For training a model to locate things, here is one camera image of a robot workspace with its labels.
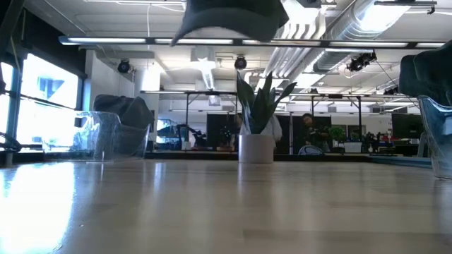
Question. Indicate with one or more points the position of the background potted plant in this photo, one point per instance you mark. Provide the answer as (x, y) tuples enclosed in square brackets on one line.
[(337, 133)]

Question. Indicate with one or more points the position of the background robot station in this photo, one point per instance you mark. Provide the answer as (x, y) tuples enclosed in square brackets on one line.
[(190, 135)]

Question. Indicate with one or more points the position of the green snake plant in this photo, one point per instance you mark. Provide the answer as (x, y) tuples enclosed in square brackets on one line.
[(263, 106)]

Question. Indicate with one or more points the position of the clear plastic bin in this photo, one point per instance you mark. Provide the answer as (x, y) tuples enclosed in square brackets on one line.
[(70, 137), (439, 137)]

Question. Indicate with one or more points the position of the white round plant pot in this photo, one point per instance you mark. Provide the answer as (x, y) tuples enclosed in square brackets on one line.
[(256, 148)]

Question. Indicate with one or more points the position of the black aluminium table frame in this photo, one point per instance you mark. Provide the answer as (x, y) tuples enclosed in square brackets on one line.
[(197, 156)]

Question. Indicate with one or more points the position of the white blue round object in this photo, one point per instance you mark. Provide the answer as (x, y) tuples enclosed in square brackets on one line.
[(310, 150)]

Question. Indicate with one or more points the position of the silver ventilation duct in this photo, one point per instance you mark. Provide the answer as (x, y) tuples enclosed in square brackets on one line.
[(353, 35)]

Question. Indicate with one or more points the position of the overhead light bar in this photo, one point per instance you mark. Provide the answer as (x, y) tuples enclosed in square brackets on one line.
[(106, 40)]

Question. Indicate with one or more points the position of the grey-blue denim baseball cap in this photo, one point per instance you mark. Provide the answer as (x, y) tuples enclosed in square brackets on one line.
[(123, 109), (229, 17)]

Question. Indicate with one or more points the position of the black monitor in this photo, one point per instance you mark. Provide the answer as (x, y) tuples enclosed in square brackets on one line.
[(406, 125)]

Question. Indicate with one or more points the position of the black ceiling spotlight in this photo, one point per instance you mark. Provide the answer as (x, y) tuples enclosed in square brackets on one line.
[(123, 66), (360, 61), (240, 63)]

